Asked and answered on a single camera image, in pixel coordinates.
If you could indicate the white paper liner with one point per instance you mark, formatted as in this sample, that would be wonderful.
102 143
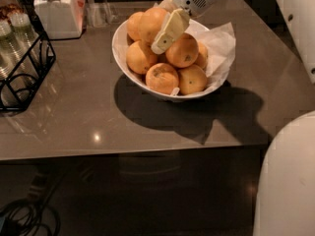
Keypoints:
220 42

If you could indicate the middle right orange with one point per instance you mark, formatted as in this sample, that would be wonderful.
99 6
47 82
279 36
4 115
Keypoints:
183 52

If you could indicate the back left orange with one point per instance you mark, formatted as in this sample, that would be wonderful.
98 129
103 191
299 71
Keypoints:
133 25

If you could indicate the white ceramic bowl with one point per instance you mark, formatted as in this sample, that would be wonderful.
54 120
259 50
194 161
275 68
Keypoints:
118 46

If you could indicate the clear glass cup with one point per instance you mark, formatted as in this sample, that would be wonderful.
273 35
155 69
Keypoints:
23 29
9 55

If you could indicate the front right orange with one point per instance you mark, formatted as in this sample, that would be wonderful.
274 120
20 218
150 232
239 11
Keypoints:
192 79

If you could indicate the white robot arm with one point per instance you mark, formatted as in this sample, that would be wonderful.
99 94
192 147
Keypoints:
285 204

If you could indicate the orange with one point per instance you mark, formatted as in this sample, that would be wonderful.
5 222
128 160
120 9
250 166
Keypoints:
140 58
192 79
162 78
183 52
202 59
133 25
150 24

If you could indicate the black wire rack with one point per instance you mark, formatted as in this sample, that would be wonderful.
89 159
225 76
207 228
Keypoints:
18 90

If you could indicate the front left orange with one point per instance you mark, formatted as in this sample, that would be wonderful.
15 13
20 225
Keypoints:
162 78

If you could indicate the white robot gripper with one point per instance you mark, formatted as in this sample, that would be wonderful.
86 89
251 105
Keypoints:
189 0

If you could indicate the far right orange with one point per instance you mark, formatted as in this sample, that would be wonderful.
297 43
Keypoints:
202 59

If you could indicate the top orange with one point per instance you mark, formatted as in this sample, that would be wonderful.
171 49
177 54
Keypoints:
150 24

